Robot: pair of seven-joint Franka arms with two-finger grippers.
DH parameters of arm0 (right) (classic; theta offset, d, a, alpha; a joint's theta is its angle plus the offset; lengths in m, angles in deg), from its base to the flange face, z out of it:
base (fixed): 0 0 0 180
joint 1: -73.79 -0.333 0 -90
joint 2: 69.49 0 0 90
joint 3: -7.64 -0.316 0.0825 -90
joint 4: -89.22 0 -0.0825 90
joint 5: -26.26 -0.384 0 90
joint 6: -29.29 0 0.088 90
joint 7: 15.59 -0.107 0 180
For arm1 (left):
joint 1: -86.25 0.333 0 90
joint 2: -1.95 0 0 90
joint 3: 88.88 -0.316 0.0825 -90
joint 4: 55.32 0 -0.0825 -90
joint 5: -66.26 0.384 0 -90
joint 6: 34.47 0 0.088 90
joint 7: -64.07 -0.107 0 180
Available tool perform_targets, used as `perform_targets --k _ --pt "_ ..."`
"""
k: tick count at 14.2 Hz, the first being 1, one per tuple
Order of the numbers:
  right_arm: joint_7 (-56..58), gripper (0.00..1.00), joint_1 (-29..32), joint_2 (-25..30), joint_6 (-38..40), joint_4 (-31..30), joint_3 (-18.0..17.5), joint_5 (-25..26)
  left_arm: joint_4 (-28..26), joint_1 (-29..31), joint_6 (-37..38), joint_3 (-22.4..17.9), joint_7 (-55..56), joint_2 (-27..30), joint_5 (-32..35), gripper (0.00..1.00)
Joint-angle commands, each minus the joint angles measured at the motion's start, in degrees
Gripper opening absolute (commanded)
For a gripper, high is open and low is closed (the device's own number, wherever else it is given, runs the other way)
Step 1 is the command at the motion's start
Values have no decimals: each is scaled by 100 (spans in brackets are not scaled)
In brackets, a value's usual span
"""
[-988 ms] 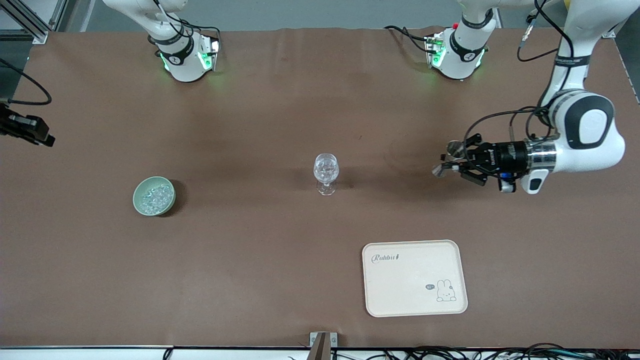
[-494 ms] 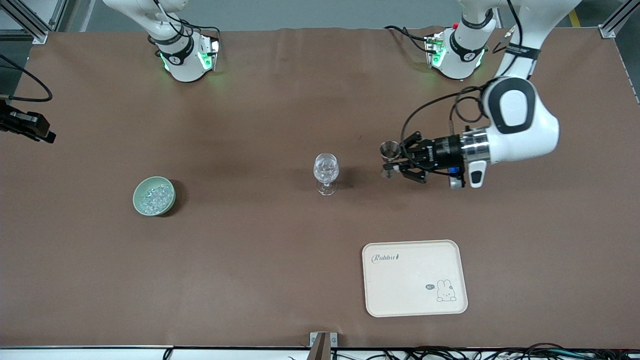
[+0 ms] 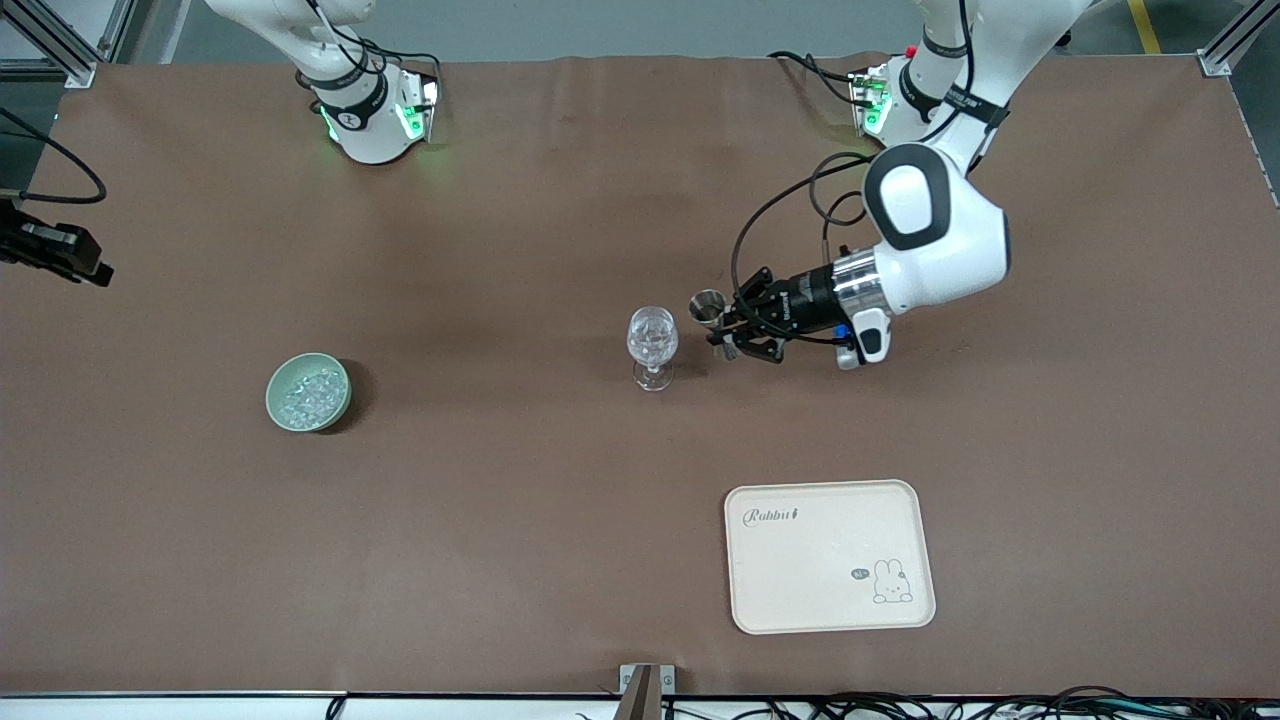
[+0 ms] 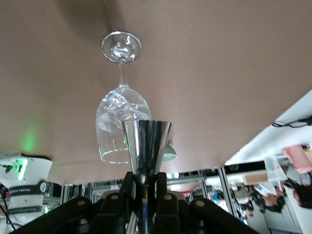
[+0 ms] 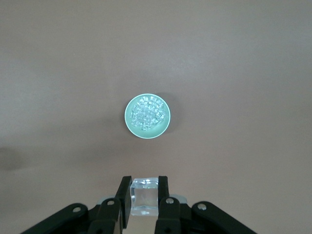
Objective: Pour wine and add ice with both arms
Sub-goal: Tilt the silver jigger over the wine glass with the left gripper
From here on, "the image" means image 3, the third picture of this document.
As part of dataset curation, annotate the black arm base cable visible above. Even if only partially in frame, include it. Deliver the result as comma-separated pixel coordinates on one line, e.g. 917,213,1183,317
305,0,443,111
768,50,863,106

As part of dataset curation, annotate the black right arm base cable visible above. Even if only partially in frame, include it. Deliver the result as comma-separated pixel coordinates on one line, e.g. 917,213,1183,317
305,0,443,111

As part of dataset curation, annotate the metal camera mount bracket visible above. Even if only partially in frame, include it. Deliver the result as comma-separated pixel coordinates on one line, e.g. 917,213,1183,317
619,663,676,720

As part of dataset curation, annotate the black cable bundle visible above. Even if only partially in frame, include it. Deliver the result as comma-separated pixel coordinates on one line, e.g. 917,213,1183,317
660,685,1280,720

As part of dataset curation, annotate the white office chair base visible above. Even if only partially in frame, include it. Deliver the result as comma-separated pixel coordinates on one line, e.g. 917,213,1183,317
1052,0,1126,48

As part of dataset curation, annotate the green ceramic bowl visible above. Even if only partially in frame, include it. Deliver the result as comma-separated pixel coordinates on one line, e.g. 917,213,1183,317
265,352,353,433

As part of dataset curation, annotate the clear ice cube pile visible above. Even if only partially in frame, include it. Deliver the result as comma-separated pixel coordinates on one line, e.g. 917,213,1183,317
282,368,348,426

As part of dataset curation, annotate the aluminium frame profile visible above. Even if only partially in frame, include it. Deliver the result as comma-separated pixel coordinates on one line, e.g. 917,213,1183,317
0,0,136,89
1200,0,1266,79

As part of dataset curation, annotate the steel double jigger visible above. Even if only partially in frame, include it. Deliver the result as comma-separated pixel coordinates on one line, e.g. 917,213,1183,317
690,288,738,361

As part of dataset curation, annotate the clear wine glass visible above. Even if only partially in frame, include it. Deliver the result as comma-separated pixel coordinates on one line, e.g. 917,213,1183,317
626,306,680,392

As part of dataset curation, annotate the brown table cover mat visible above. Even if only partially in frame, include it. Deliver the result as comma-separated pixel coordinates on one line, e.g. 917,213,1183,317
0,52,1280,698

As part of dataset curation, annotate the black left arm base cable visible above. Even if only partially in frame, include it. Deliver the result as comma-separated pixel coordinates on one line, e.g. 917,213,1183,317
768,50,863,106

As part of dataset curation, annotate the cream rabbit print tray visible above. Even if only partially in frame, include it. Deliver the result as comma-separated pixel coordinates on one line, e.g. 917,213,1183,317
724,479,937,636

